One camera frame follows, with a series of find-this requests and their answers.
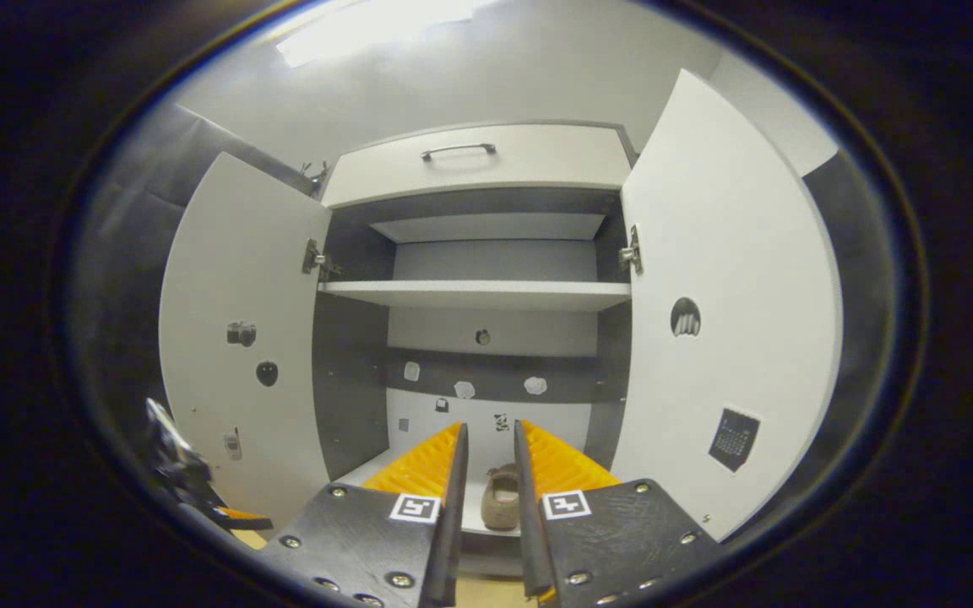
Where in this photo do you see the white cabinet shelf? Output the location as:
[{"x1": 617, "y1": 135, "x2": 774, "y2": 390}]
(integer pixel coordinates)
[
  {"x1": 368, "y1": 213, "x2": 607, "y2": 245},
  {"x1": 318, "y1": 280, "x2": 633, "y2": 313}
]

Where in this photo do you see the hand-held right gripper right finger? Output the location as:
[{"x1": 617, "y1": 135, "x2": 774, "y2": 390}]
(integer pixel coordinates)
[{"x1": 514, "y1": 420, "x2": 720, "y2": 607}]

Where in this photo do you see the white door with camera sticker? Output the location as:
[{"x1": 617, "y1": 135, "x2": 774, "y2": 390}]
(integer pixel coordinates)
[{"x1": 157, "y1": 152, "x2": 334, "y2": 533}]

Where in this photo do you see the black drawer handle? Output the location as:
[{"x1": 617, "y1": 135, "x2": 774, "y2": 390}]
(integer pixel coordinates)
[{"x1": 420, "y1": 143, "x2": 498, "y2": 163}]

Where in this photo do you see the metal door hinge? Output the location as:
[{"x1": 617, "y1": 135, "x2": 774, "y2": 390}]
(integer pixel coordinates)
[
  {"x1": 301, "y1": 238, "x2": 342, "y2": 281},
  {"x1": 618, "y1": 224, "x2": 644, "y2": 275}
]

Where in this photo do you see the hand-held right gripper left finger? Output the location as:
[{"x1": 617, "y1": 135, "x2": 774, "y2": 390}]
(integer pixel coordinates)
[{"x1": 263, "y1": 422, "x2": 470, "y2": 608}]

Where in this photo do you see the white door with calendar sticker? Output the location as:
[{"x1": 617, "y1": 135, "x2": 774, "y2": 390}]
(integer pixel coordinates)
[{"x1": 609, "y1": 69, "x2": 844, "y2": 543}]

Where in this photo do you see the white cabinet drawer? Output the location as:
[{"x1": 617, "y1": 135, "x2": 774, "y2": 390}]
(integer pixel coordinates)
[{"x1": 320, "y1": 122, "x2": 633, "y2": 209}]

